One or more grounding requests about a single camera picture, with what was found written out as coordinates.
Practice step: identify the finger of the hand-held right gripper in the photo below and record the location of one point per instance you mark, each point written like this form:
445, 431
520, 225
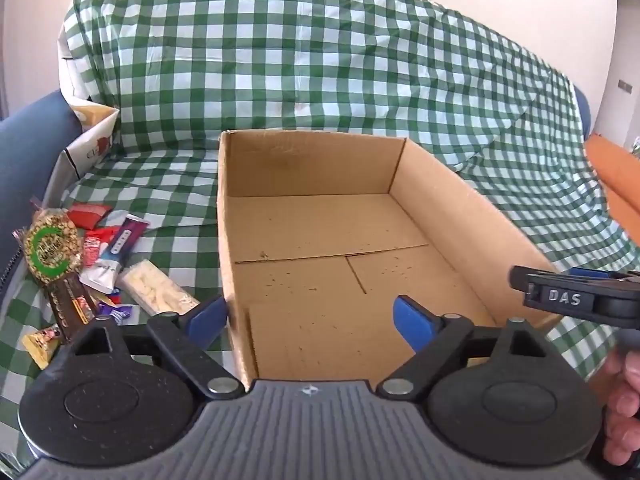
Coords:
524, 280

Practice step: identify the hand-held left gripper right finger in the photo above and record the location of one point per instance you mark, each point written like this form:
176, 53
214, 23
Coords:
412, 321

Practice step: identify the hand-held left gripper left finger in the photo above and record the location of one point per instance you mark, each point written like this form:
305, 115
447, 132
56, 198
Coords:
206, 314

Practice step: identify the red packet with white label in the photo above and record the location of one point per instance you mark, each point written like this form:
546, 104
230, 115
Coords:
95, 247

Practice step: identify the brown cardboard box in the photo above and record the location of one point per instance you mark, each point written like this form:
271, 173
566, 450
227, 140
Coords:
310, 220

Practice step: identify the plain red packet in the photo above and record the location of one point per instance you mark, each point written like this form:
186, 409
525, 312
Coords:
87, 215

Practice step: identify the clear bag of golden crackers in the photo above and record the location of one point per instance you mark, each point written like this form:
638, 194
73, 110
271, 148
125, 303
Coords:
52, 252

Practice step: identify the small yellow packet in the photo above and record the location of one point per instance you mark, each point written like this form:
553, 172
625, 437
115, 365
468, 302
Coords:
42, 345

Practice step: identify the person's right hand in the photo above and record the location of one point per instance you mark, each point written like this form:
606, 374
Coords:
624, 410

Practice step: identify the clear packet of white candy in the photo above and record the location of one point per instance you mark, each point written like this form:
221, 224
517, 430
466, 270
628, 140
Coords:
150, 287

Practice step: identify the purple foil candy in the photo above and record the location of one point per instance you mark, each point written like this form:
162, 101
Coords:
117, 312

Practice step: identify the purple and white packet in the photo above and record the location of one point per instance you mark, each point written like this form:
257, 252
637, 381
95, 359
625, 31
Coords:
125, 237

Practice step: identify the dark brown chocolate bar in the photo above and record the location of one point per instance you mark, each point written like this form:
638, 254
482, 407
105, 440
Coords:
67, 305

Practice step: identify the white printed paper bag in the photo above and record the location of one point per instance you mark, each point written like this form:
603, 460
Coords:
90, 145

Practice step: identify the green white checked cloth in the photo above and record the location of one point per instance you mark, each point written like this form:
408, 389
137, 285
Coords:
300, 60

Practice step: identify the grey wall switch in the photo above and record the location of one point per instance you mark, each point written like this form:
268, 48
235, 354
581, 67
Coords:
624, 85

